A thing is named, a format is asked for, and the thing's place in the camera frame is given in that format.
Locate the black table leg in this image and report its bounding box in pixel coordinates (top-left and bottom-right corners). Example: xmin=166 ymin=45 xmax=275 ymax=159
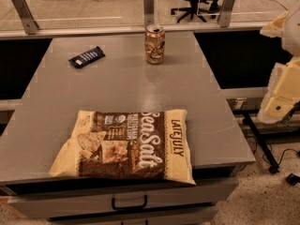
xmin=242 ymin=112 xmax=279 ymax=174

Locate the metal railing bracket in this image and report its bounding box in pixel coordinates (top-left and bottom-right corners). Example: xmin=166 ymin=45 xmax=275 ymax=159
xmin=143 ymin=0 xmax=155 ymax=27
xmin=217 ymin=0 xmax=235 ymax=27
xmin=11 ymin=0 xmax=39 ymax=35

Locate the orange soda can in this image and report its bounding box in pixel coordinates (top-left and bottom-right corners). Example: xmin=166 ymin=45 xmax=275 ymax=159
xmin=144 ymin=24 xmax=165 ymax=65

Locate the black drawer handle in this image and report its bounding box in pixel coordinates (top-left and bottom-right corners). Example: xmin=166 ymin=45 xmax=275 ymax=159
xmin=111 ymin=195 xmax=148 ymax=211

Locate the black office chair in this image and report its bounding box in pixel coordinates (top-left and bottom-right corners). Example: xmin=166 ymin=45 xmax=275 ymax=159
xmin=170 ymin=0 xmax=223 ymax=24

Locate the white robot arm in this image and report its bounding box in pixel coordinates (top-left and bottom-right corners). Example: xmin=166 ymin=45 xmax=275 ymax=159
xmin=258 ymin=1 xmax=300 ymax=124

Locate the left metal railing bracket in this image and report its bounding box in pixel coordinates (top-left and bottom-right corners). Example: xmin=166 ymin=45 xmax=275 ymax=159
xmin=11 ymin=0 xmax=39 ymax=35

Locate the black floor cable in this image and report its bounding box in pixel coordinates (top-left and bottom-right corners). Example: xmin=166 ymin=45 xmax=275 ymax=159
xmin=246 ymin=135 xmax=300 ymax=167

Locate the right metal railing bracket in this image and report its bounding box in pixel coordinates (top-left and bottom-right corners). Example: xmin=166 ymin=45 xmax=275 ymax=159
xmin=217 ymin=0 xmax=235 ymax=27

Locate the grey upper drawer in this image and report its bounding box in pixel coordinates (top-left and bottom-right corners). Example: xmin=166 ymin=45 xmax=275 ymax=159
xmin=8 ymin=177 xmax=238 ymax=218

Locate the grey drawer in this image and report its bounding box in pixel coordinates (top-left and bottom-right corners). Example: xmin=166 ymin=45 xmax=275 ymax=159
xmin=8 ymin=177 xmax=238 ymax=218
xmin=49 ymin=206 xmax=218 ymax=225

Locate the grey lower drawer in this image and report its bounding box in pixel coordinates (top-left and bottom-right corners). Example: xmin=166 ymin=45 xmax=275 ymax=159
xmin=49 ymin=206 xmax=218 ymax=225

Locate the brown chip bag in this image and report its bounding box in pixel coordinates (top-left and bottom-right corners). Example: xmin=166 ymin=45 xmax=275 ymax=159
xmin=50 ymin=110 xmax=195 ymax=185

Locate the middle metal railing bracket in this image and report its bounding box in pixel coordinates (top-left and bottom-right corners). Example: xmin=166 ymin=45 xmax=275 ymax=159
xmin=143 ymin=0 xmax=155 ymax=27

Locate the dark blue snack bar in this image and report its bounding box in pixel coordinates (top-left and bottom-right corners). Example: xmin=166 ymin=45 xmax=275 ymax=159
xmin=68 ymin=46 xmax=105 ymax=68

